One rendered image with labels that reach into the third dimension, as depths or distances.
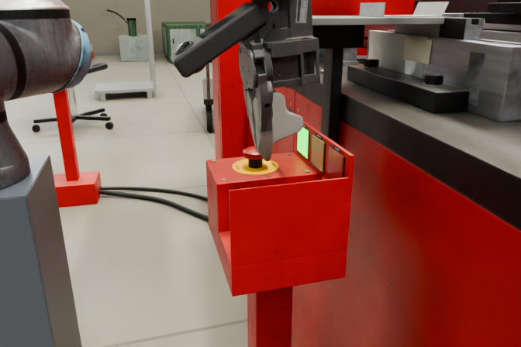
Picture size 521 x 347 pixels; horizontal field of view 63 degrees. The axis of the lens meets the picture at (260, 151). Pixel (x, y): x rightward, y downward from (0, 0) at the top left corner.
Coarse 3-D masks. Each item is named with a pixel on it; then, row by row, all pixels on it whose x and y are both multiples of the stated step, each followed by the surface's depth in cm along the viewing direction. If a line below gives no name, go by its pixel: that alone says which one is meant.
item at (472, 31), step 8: (440, 24) 68; (448, 24) 66; (456, 24) 64; (464, 24) 62; (472, 24) 64; (480, 24) 62; (440, 32) 68; (448, 32) 66; (456, 32) 64; (464, 32) 62; (472, 32) 63; (480, 32) 63
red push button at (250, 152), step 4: (248, 148) 66; (252, 148) 66; (244, 152) 65; (248, 152) 65; (252, 152) 64; (256, 152) 64; (244, 156) 65; (248, 156) 64; (252, 156) 64; (256, 156) 64; (260, 156) 64; (248, 160) 66; (252, 160) 65; (256, 160) 65; (260, 160) 66; (248, 164) 66; (252, 164) 65; (256, 164) 65; (260, 164) 66
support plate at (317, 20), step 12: (312, 24) 62; (324, 24) 62; (336, 24) 63; (348, 24) 63; (360, 24) 63; (372, 24) 64; (384, 24) 64; (396, 24) 65; (408, 24) 65; (420, 24) 66
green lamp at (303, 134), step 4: (300, 132) 70; (304, 132) 68; (308, 132) 66; (300, 136) 70; (304, 136) 68; (308, 136) 67; (300, 140) 70; (304, 140) 68; (308, 140) 67; (300, 144) 70; (304, 144) 68; (300, 148) 70; (304, 148) 68; (300, 152) 70; (304, 152) 69
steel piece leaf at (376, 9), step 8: (360, 8) 75; (368, 8) 72; (376, 8) 70; (384, 8) 67; (376, 16) 70; (384, 16) 68; (392, 16) 68; (400, 16) 68; (408, 16) 69; (416, 16) 69; (424, 16) 69; (432, 16) 70; (440, 16) 70
